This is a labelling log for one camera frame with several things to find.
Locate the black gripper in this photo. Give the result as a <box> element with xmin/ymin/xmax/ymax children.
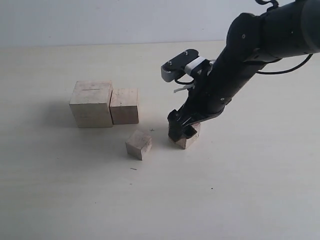
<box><xmin>167</xmin><ymin>59</ymin><xmax>253</xmax><ymax>142</ymax></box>

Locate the third largest wooden cube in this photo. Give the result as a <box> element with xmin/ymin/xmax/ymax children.
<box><xmin>168</xmin><ymin>123</ymin><xmax>201</xmax><ymax>150</ymax></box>

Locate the smallest wooden cube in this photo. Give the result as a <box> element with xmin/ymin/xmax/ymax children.
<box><xmin>125</xmin><ymin>130</ymin><xmax>152</xmax><ymax>161</ymax></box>

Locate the second largest wooden cube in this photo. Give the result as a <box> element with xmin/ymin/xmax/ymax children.
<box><xmin>109</xmin><ymin>88</ymin><xmax>139</xmax><ymax>125</ymax></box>

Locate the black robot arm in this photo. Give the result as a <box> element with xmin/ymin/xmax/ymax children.
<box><xmin>161</xmin><ymin>0</ymin><xmax>320</xmax><ymax>142</ymax></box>

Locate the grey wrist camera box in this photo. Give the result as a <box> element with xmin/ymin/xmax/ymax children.
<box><xmin>160</xmin><ymin>49</ymin><xmax>199</xmax><ymax>83</ymax></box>

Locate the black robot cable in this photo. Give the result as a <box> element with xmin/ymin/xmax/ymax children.
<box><xmin>254</xmin><ymin>52</ymin><xmax>315</xmax><ymax>76</ymax></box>

